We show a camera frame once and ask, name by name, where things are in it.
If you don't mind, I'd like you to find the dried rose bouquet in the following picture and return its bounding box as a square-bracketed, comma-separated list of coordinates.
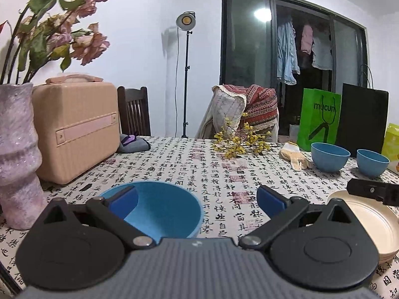
[0, 0, 116, 84]

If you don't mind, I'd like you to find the pink suitcase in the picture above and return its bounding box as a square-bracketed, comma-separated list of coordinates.
[31, 72, 120, 185]

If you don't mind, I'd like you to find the yellow flower branch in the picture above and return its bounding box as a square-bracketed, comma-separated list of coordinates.
[212, 114, 281, 159]

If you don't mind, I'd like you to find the hanging blue shirt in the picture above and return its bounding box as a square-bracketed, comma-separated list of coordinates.
[277, 14, 300, 85]

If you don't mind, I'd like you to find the hanging pink garment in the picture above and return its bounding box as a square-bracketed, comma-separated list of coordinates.
[300, 24, 314, 56]

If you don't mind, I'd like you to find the black paper bag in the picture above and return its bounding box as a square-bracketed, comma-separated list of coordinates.
[335, 64, 390, 158]

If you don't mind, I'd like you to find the green paper bag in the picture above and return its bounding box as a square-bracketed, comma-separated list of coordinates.
[297, 88, 342, 152]

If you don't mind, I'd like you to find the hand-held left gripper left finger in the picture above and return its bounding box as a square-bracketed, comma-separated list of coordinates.
[40, 186, 156, 250]

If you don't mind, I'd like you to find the studio light on black stand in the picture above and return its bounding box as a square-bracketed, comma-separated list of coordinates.
[175, 11, 198, 138]

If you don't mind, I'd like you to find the blue bowl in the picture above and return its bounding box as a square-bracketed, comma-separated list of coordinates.
[357, 149, 390, 178]
[311, 143, 351, 173]
[99, 181, 204, 240]

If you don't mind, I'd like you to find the yellow green snack box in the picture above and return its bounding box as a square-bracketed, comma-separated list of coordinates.
[381, 124, 399, 175]

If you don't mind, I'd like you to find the white yellow dotted glove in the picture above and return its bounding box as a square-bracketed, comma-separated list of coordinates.
[280, 142, 312, 171]

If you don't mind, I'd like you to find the dark wooden chair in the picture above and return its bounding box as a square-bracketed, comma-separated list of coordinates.
[117, 86, 152, 137]

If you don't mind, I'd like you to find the grey purple pouch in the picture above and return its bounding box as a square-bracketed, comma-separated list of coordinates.
[118, 134, 151, 154]

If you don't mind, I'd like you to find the pale purple vase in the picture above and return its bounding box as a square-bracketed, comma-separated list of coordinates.
[0, 82, 49, 229]

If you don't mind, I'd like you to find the black lamp cable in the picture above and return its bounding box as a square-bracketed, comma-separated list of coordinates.
[172, 30, 183, 138]

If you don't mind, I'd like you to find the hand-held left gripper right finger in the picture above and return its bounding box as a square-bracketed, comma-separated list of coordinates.
[238, 185, 359, 250]

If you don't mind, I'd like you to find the dark framed sliding glass door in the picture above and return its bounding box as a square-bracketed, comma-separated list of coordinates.
[220, 0, 368, 138]

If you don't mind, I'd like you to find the hanging white garment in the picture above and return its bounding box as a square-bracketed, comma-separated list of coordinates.
[312, 28, 334, 71]

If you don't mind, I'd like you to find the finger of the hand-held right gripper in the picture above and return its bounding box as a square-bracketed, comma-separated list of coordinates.
[347, 178, 399, 207]

